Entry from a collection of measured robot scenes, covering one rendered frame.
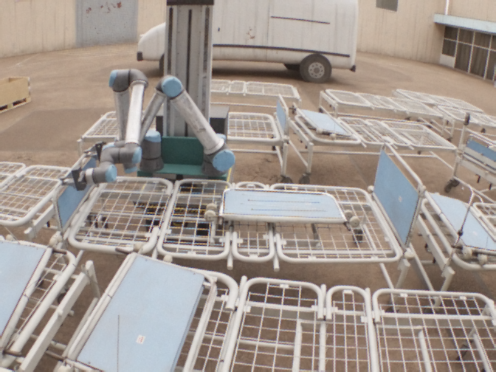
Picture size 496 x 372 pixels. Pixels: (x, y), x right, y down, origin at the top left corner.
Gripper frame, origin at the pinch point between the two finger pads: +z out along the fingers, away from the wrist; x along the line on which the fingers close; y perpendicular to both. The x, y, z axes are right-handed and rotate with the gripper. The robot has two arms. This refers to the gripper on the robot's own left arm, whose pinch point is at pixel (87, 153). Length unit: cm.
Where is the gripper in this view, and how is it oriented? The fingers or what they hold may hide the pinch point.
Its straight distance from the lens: 261.4
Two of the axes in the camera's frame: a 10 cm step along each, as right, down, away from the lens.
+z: -9.9, 1.0, 0.7
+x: 1.3, 8.8, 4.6
